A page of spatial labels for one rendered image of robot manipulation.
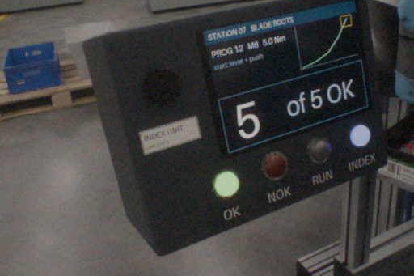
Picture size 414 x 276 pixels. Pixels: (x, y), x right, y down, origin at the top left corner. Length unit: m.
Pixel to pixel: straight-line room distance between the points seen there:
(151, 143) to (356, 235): 0.37
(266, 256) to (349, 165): 1.52
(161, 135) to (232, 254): 1.64
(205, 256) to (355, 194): 1.42
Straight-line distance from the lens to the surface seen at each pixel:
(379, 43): 1.11
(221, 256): 1.98
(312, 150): 0.43
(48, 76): 3.73
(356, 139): 0.46
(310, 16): 0.43
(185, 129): 0.37
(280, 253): 1.98
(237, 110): 0.39
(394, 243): 0.74
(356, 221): 0.64
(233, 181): 0.39
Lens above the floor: 1.34
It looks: 25 degrees down
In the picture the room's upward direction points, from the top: 5 degrees counter-clockwise
